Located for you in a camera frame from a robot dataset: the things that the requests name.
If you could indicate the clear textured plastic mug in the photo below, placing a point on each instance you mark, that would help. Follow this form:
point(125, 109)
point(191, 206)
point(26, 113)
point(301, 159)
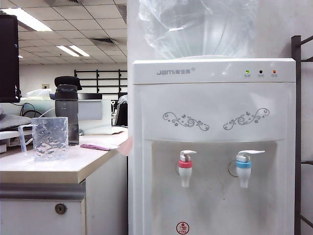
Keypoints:
point(49, 142)

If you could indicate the white desktop stand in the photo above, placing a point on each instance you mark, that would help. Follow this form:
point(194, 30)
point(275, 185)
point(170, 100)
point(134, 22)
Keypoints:
point(14, 135)

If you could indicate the long ceiling light panel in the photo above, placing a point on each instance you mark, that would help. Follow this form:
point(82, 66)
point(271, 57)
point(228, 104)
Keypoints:
point(27, 19)

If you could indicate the wall socket plate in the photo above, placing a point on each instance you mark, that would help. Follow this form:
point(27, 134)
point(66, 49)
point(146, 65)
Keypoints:
point(45, 86)

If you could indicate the black wall shelf rack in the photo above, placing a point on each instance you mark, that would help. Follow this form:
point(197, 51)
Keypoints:
point(102, 78)

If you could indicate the black office chair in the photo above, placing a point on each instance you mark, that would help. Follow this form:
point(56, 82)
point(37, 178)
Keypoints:
point(122, 112)

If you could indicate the pink paper pad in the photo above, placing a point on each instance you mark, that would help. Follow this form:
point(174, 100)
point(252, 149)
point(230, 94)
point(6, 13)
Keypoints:
point(97, 146)

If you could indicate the plastic-wrapped water jug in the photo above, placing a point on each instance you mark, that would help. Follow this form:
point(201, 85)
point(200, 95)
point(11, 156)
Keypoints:
point(195, 29)

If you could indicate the dark grey drink bottle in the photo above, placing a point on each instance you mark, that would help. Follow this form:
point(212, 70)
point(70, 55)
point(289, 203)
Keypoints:
point(67, 107)

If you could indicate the dark metal rack frame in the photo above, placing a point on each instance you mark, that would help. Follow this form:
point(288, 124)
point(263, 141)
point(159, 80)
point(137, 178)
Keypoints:
point(297, 122)

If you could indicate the white water dispenser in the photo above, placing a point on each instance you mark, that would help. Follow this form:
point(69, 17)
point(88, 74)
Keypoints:
point(212, 102)

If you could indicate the round metal drawer lock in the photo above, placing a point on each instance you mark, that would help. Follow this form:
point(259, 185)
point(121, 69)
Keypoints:
point(60, 208)

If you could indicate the ceiling air vent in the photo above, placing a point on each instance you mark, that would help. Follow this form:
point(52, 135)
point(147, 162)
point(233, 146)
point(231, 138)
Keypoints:
point(101, 41)

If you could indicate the black computer monitor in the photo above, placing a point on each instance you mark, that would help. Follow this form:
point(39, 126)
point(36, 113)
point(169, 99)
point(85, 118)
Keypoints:
point(8, 58)

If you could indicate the red-collared hot water tap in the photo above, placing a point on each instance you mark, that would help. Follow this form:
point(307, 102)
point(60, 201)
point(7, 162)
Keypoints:
point(185, 171)

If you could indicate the blue-collared cold water tap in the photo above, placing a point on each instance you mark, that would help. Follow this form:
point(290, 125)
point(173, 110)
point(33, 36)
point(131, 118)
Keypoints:
point(244, 171)

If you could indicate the twin tube ceiling light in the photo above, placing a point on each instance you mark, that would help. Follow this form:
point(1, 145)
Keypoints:
point(73, 50)

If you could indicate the white office desk cabinet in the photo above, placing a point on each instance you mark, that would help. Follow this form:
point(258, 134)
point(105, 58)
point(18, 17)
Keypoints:
point(49, 171)

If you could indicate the grey padded sleeve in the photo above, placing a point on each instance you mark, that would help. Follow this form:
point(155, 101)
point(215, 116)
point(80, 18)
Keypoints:
point(12, 121)

